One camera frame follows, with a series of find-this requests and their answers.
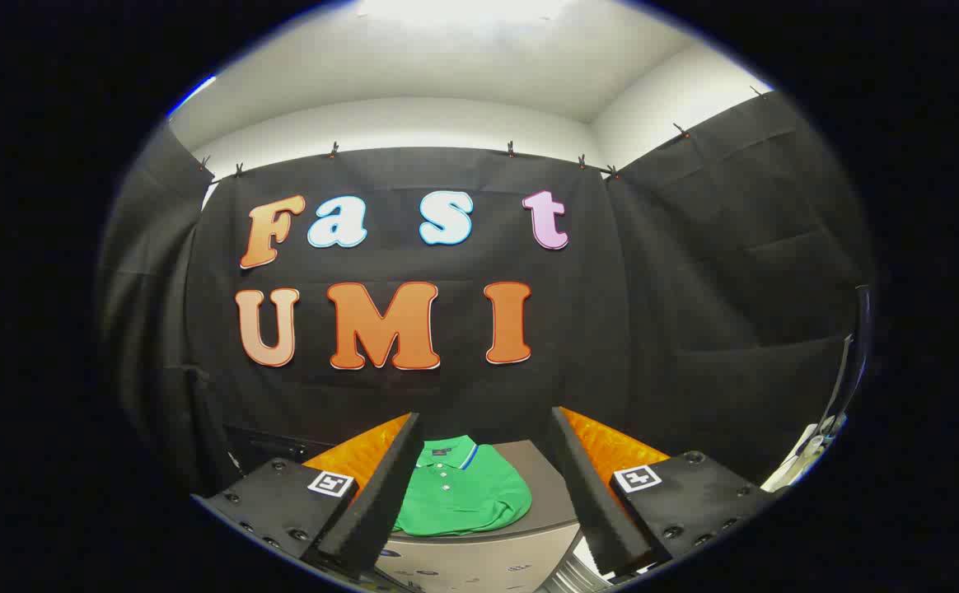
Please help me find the grey cabinet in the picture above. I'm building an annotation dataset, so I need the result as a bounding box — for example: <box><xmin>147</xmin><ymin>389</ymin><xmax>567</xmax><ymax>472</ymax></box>
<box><xmin>377</xmin><ymin>439</ymin><xmax>587</xmax><ymax>593</ymax></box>

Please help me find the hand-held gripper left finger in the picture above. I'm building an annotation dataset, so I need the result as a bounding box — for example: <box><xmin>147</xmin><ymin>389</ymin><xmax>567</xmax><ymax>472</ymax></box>
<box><xmin>191</xmin><ymin>412</ymin><xmax>427</xmax><ymax>581</ymax></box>

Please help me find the green polo shirt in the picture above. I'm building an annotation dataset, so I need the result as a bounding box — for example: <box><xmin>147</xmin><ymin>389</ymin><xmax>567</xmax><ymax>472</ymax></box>
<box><xmin>393</xmin><ymin>435</ymin><xmax>532</xmax><ymax>538</ymax></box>

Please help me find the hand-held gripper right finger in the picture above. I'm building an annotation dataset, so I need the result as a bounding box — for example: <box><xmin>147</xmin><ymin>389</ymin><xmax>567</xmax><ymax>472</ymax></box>
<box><xmin>550</xmin><ymin>405</ymin><xmax>777</xmax><ymax>577</ymax></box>

